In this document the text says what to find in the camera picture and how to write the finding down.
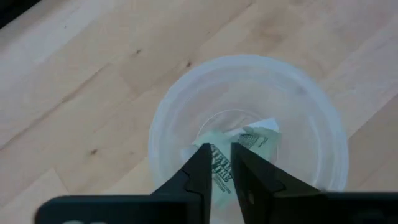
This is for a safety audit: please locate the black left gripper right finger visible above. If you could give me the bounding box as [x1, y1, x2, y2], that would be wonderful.
[230, 142, 398, 224]

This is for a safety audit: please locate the clear plastic cup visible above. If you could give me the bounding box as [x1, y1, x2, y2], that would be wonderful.
[148, 54, 350, 224]

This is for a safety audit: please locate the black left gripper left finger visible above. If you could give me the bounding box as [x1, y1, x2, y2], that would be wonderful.
[34, 142, 214, 224]

